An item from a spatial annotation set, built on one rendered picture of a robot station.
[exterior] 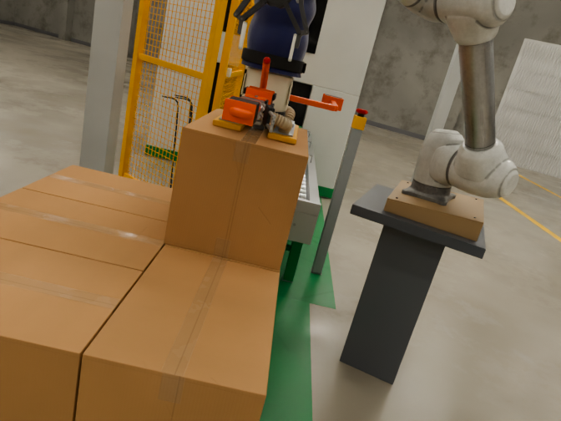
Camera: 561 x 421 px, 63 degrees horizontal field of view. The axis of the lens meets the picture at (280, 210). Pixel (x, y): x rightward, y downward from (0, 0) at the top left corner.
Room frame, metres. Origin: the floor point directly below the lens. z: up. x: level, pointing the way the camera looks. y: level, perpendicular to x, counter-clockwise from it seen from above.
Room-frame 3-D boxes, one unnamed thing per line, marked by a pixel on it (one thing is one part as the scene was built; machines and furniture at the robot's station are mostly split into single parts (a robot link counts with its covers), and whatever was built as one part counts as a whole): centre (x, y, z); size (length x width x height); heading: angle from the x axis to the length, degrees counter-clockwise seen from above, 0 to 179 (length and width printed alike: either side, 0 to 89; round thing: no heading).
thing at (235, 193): (1.70, 0.16, 0.74); 0.60 x 0.40 x 0.40; 2
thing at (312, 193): (3.25, -0.12, 0.50); 2.31 x 0.05 x 0.19; 2
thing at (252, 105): (1.11, 0.15, 1.07); 0.08 x 0.07 x 0.05; 1
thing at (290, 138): (1.71, 0.06, 0.97); 0.34 x 0.10 x 0.05; 1
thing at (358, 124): (2.66, -0.31, 0.50); 0.07 x 0.07 x 1.00; 2
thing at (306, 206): (2.07, 0.17, 0.58); 0.70 x 0.03 x 0.06; 92
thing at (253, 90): (1.46, 0.15, 1.07); 0.10 x 0.08 x 0.06; 91
